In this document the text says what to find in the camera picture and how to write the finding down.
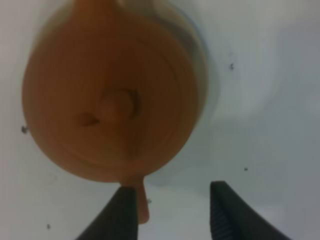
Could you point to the brown clay teapot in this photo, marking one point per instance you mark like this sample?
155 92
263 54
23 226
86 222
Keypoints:
114 88

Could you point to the beige ceramic teapot saucer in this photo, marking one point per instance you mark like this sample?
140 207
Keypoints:
200 37

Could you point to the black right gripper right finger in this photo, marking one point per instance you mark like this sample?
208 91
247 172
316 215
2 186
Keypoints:
231 218

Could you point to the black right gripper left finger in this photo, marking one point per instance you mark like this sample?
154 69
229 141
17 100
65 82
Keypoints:
118 220

